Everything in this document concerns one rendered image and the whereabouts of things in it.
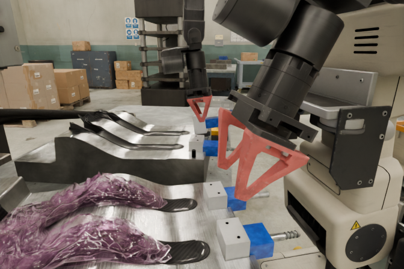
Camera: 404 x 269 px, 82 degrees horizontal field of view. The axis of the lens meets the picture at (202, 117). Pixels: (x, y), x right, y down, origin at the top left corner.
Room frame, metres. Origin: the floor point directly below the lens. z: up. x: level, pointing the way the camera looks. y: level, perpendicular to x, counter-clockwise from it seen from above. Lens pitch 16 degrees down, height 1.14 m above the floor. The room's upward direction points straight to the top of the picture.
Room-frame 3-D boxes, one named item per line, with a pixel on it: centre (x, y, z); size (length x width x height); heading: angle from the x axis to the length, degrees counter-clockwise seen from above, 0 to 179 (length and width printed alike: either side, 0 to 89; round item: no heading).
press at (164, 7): (5.24, 0.66, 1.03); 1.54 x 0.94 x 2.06; 171
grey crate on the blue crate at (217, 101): (3.82, -0.23, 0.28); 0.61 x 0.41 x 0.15; 81
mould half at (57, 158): (0.65, 0.23, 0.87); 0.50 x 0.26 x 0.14; 84
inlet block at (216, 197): (0.40, -0.07, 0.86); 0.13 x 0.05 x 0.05; 101
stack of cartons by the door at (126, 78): (7.11, 2.19, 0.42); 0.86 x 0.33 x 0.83; 81
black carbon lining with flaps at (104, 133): (0.64, 0.22, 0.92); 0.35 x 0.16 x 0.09; 84
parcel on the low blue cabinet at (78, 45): (7.22, 3.60, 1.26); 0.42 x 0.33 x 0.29; 81
